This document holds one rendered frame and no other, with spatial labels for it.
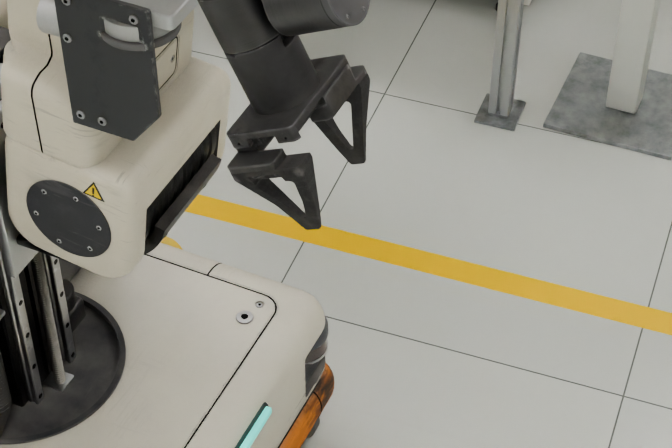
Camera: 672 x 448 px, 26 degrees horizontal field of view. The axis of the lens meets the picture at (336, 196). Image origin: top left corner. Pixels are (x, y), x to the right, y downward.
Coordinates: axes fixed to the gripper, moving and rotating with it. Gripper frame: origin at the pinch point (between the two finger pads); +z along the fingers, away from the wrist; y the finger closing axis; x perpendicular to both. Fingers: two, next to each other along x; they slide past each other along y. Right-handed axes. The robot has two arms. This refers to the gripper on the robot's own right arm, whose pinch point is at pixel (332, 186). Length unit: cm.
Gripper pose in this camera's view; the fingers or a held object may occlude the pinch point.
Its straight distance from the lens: 118.1
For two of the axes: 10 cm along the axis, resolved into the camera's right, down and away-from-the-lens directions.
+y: 4.2, -6.1, 6.8
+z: 4.0, 7.9, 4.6
